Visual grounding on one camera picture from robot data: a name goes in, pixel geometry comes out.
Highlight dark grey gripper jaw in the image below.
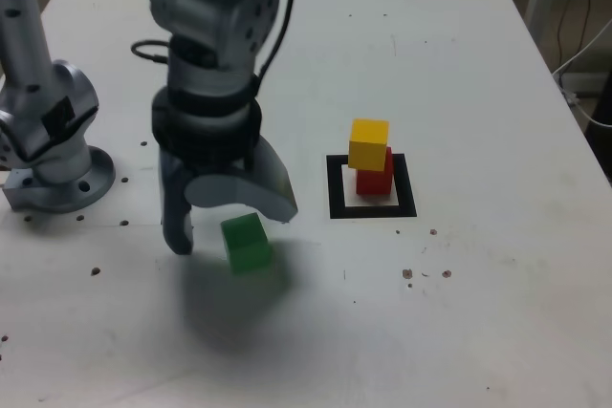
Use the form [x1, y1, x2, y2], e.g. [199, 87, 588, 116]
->
[159, 148, 195, 257]

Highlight white background cable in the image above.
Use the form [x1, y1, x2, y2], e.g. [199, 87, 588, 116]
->
[553, 17, 612, 128]

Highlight black tape square outline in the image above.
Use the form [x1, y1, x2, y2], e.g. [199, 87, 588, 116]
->
[325, 152, 419, 221]

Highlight red cube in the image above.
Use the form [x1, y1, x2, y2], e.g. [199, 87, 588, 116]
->
[355, 145, 395, 198]

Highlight yellow cube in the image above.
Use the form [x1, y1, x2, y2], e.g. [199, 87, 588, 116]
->
[347, 118, 391, 173]

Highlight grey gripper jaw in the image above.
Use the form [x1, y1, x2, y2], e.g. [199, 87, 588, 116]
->
[184, 137, 299, 225]

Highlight green cube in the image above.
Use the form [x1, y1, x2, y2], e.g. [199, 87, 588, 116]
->
[219, 211, 274, 276]

